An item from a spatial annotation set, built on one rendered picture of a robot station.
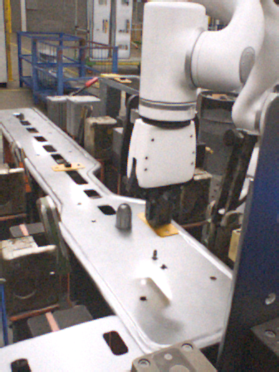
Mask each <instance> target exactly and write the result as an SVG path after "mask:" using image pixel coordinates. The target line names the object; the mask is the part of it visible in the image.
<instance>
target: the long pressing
mask: <svg viewBox="0 0 279 372"><path fill-rule="evenodd" d="M20 113H23V114H24V119H25V120H19V118H16V117H15V116H14V115H20ZM19 121H27V122H28V123H29V124H30V125H22V124H21V123H20V122H19ZM27 129H35V130H36V131H37V134H30V133H29V132H28V131H27ZM0 131H1V132H2V134H3V136H4V137H5V138H6V140H7V142H8V143H11V142H13V141H17V140H18V141H19V143H20V145H21V146H22V147H23V149H24V151H25V153H26V156H27V158H26V159H25V162H26V165H27V168H28V170H29V171H30V173H31V174H32V176H33V177H34V179H35V180H36V182H37V183H38V185H39V186H40V188H41V189H42V191H43V192H44V193H45V194H46V195H47V196H48V195H49V196H50V197H51V199H52V202H54V203H55V205H56V207H57V209H58V211H59V214H60V216H61V222H60V223H59V226H60V229H61V235H62V238H63V241H64V243H65V244H66V245H67V247H68V248H69V250H71V252H72V254H73V255H74V257H75V258H76V260H77V261H78V262H79V264H80V265H81V267H82V269H83V270H84V272H85V274H86V275H87V276H88V277H89V280H90V281H91V283H92V285H93V286H94V288H95V289H96V290H97V292H98V293H99V295H100V297H102V299H103V300H104V302H105V304H106V305H107V306H108V308H109V309H110V311H111V313H112V314H113V316H118V317H119V318H120V319H121V320H122V322H123V323H124V325H125V327H126V328H127V330H128V331H129V333H130V334H131V335H132V336H133V337H134V339H135V341H136V342H137V344H138V345H139V347H140V349H142V351H143V353H144V354H145V355H146V354H148V353H150V352H153V351H156V350H161V349H164V348H166V347H168V346H171V345H175V344H178V343H179V342H182V341H185V340H191V341H192V342H193V343H194V344H195V346H197V347H198V348H199V350H200V351H204V350H207V349H209V348H211V347H214V346H216V345H220V341H221V336H222V332H223V323H224V319H225V314H226V309H227V304H228V296H229V291H230V287H231V282H232V277H233V269H231V268H229V267H228V266H227V265H226V264H224V263H223V261H222V260H220V259H219V258H218V257H217V256H215V255H214V254H213V253H212V252H210V251H209V250H208V249H207V248H205V247H204V246H203V245H202V244H201V243H200V242H199V241H198V240H196V239H195V238H194V237H193V236H191V235H190V234H189V233H188V232H186V231H185V230H184V229H183V228H182V227H180V226H179V225H178V224H177V223H175V221H174V220H173V219H172V223H171V224H172V225H173V226H175V227H176V228H177V229H178V230H179V234H176V235H173V236H169V237H159V236H158V235H157V234H156V233H155V232H153V231H152V230H151V229H150V228H149V227H147V226H146V225H145V224H144V222H143V221H142V220H141V219H140V218H138V213H144V204H145V200H144V199H141V198H132V197H127V196H123V195H116V194H113V193H112V192H111V191H110V190H109V189H108V188H107V187H106V186H105V185H104V184H103V183H102V182H101V181H100V180H99V179H97V178H96V177H95V176H96V175H97V174H98V173H99V172H100V171H101V170H102V164H101V163H100V162H98V161H97V160H96V159H94V158H93V157H92V156H91V155H90V154H88V153H87V152H86V151H85V150H84V149H82V147H81V146H80V145H79V144H77V142H75V141H74V140H73V139H72V138H71V137H70V136H69V135H66V134H65V133H64V132H63V131H61V130H60V128H59V127H58V126H56V125H55V124H54V123H53V122H51V121H50V120H49V119H48V118H47V117H46V116H44V114H42V113H40V111H39V110H38V109H36V108H29V109H15V110H0ZM35 137H42V138H44V139H45V140H46V142H37V140H36V139H34V138H35ZM47 145H50V146H52V147H53V148H54V149H55V150H56V151H57V152H52V153H48V152H46V151H45V150H44V149H43V148H42V146H47ZM55 154H59V155H60V156H61V157H62V158H63V159H64V160H65V161H66V162H67V161H68V162H69V163H71V164H78V163H82V164H83V165H84V166H85V168H83V169H70V170H63V171H54V170H53V169H52V168H51V166H52V165H57V163H56V161H55V160H54V159H53V158H52V157H51V155H55ZM71 170H75V171H77V172H78V173H79V175H80V176H81V177H82V178H83V179H84V180H85V181H86V182H87V183H88V184H84V185H77V184H76V183H75V182H74V181H73V180H72V179H71V178H70V176H69V175H68V174H67V173H66V171H71ZM90 190H94V191H96V192H97V193H98V194H99V195H100V196H101V197H102V198H94V199H93V198H88V196H87V195H86V194H84V193H83V192H85V191H90ZM78 203H81V205H79V204H78ZM121 203H127V204H129V205H130V206H131V209H132V225H131V226H132V227H131V228H128V229H119V228H117V227H115V215H110V216H107V215H104V214H103V213H102V212H101V211H100V210H99V209H98V207H102V206H111V207H112V208H113V209H114V210H115V211H116V209H117V207H118V206H119V204H121ZM92 221H96V223H93V222H92ZM155 249H156V250H157V252H158V254H157V258H158V259H157V260H153V259H151V257H152V256H153V251H154V250H155ZM162 264H166V267H167V269H165V270H164V269H161V268H160V267H162ZM211 277H216V278H217V279H216V280H213V279H211ZM141 297H144V298H145V300H141V299H140V298H141Z"/></svg>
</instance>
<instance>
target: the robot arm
mask: <svg viewBox="0 0 279 372"><path fill-rule="evenodd" d="M205 15H206V16H208V17H213V18H216V19H218V20H220V21H222V22H225V23H227V24H228V26H227V27H226V28H225V29H223V30H222V31H219V32H208V31H205V28H204V22H205ZM248 75H250V76H249V78H248V80H247V83H246V85H245V86H244V87H243V89H242V91H241V93H240V95H239V96H238V98H237V100H236V102H235V104H234V106H233V107H232V121H233V123H234V124H235V125H236V126H237V127H238V128H239V129H246V130H249V131H251V132H253V133H255V134H257V135H262V127H263V122H264V114H265V111H266V108H267V105H268V104H269V102H270V100H271V99H273V97H274V96H275V95H277V94H275V93H269V92H266V90H268V89H270V88H272V87H273V86H276V85H277V84H278V83H279V7H278V6H277V5H276V4H275V3H274V2H273V1H272V0H188V2H182V1H167V0H159V1H151V2H147V3H146V4H145V5H144V16H143V46H142V62H141V77H140V93H139V113H140V114H141V115H142V118H141V119H139V120H136V122H135V127H134V130H133V133H132V137H131V141H130V152H129V158H128V167H127V174H128V177H129V178H130V179H129V181H128V183H127V185H126V187H125V189H126V190H127V191H128V192H129V193H132V194H135V195H141V196H142V197H144V199H145V204H144V218H145V220H146V221H147V222H148V223H149V224H151V225H152V226H153V227H158V225H159V215H161V216H162V217H163V218H164V219H165V223H167V224H171V223H172V216H173V214H174V201H176V199H177V197H178V194H180V192H181V191H182V190H183V189H184V187H187V186H189V185H190V184H192V183H193V182H194V177H193V172H194V167H195V158H196V134H195V126H194V122H193V121H192V120H191V119H193V118H194V117H195V111H196V104H197V97H198V94H197V89H198V88H203V89H208V90H213V91H235V90H237V89H238V88H240V86H241V85H242V84H243V83H244V81H245V80H246V79H247V77H248ZM258 149H259V147H257V148H254V150H253V152H252V157H251V160H250V166H249V169H248V171H247V177H246V179H245V183H244V185H243V189H242V191H243V190H244V189H245V188H246V187H248V186H249V181H250V178H251V179H253V176H254V171H255V167H256V162H257V154H258ZM160 186H164V195H160V197H159V204H158V203H157V195H158V187H160Z"/></svg>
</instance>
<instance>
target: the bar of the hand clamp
mask: <svg viewBox="0 0 279 372"><path fill-rule="evenodd" d="M257 137H258V135H257V134H255V133H253V132H251V131H249V130H246V129H235V130H227V131H226V133H225V135H224V137H223V140H224V143H225V145H226V146H230V149H229V152H228V161H227V164H226V166H225V170H224V173H223V178H222V182H221V184H220V188H219V191H218V196H217V199H216V202H215V205H214V209H213V214H212V217H211V219H212V220H222V222H221V225H222V226H223V227H225V225H223V222H224V218H225V216H226V214H227V213H228V212H230V211H236V210H237V205H238V202H239V199H240V196H241V193H242V189H243V185H244V183H245V179H246V177H247V171H248V169H249V166H250V160H251V157H252V152H253V150H254V146H255V143H256V142H257ZM226 204H227V205H226ZM225 205H226V208H225V211H224V215H223V218H221V217H220V216H219V214H218V210H219V209H220V208H222V207H223V206H225Z"/></svg>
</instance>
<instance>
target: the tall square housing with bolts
mask: <svg viewBox="0 0 279 372"><path fill-rule="evenodd" d="M84 105H90V106H91V107H92V114H91V118H92V117H100V100H99V99H97V98H95V97H94V96H92V95H88V96H68V97H67V98H66V132H67V133H68V134H69V136H70V137H71V138H72V139H73V140H76V137H77V133H78V129H79V124H80V120H81V117H80V115H81V110H82V108H83V106H84Z"/></svg>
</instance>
